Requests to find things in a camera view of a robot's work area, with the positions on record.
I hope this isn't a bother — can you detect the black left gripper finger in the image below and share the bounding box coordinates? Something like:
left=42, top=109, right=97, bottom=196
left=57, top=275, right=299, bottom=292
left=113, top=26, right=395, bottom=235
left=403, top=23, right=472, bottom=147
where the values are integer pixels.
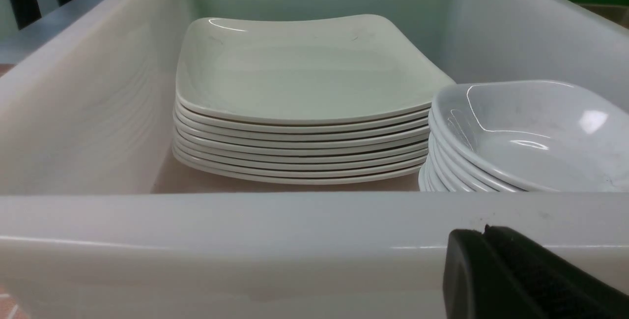
left=443, top=225, right=629, bottom=319

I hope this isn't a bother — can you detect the stack of white bowls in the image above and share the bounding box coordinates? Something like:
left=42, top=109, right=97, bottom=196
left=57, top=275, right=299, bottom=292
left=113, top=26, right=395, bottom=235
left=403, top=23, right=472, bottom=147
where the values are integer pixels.
left=423, top=133, right=524, bottom=192

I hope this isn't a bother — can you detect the stack of white square plates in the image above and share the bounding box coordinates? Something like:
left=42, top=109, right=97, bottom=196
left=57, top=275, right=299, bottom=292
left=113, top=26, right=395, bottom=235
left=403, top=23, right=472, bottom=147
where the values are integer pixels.
left=172, top=104, right=430, bottom=185

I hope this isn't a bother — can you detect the top stacked white square plate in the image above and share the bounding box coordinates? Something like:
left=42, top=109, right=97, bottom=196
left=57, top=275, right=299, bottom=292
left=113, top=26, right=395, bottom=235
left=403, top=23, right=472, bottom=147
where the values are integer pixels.
left=175, top=14, right=455, bottom=125

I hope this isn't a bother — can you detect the white plastic storage bin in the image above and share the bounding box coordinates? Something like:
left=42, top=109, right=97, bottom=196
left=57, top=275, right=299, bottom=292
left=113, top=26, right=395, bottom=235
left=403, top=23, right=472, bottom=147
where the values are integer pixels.
left=1, top=0, right=628, bottom=319

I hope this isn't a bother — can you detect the top stacked white bowl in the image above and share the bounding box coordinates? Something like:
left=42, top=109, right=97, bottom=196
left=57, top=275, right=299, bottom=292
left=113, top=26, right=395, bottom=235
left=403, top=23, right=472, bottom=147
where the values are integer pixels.
left=431, top=80, right=629, bottom=192

